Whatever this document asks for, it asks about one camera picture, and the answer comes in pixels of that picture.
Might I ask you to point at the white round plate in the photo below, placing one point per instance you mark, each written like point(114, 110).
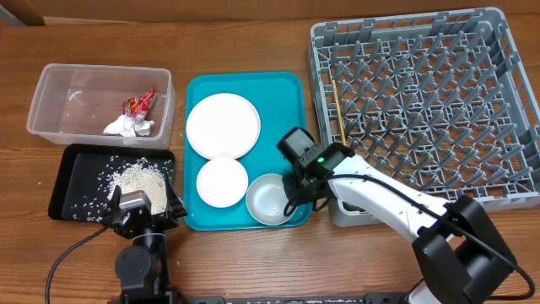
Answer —
point(223, 125)

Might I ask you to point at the grey dishwasher rack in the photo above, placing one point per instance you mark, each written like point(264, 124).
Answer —
point(438, 101)

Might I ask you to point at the black rail at bottom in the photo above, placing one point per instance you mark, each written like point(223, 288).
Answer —
point(295, 299)

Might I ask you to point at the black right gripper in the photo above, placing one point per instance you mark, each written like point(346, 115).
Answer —
point(304, 186)

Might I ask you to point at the grey small bowl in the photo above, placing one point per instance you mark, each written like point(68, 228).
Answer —
point(266, 200)

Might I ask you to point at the teal plastic tray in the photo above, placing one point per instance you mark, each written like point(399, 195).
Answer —
point(279, 100)

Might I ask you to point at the white tissue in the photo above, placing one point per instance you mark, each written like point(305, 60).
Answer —
point(128, 127)

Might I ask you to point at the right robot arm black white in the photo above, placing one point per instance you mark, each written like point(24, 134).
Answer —
point(461, 255)

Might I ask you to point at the clear plastic bin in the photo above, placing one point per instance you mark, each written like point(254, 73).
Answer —
point(73, 103)

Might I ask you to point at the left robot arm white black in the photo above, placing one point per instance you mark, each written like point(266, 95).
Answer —
point(143, 267)

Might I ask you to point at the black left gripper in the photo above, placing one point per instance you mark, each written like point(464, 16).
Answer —
point(173, 215)

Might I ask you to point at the black plastic tray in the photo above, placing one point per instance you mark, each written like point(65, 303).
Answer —
point(67, 164)

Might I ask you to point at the pile of rice grains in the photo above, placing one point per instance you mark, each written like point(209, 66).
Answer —
point(139, 181)

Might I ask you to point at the wooden chopstick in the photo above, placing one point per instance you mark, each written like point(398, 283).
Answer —
point(339, 112)

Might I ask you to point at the red snack wrapper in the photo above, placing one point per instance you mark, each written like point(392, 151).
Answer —
point(139, 107)

